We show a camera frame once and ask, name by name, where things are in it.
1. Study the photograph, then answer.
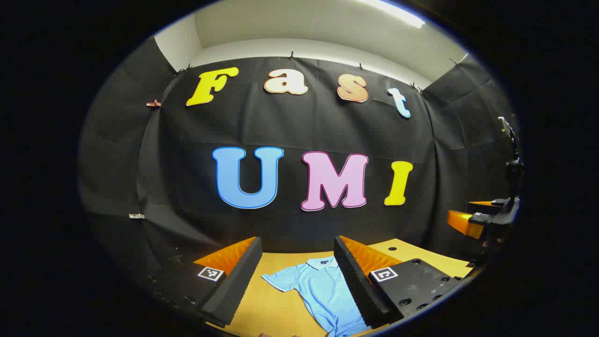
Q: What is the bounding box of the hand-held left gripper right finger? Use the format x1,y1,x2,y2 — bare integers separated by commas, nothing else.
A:
333,235,464,329

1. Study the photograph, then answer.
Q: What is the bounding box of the light blue polo T-shirt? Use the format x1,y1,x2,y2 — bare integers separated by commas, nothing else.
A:
261,256,373,337

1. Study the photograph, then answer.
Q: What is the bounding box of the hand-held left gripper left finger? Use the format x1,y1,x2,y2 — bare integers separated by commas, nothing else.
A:
150,236,263,328

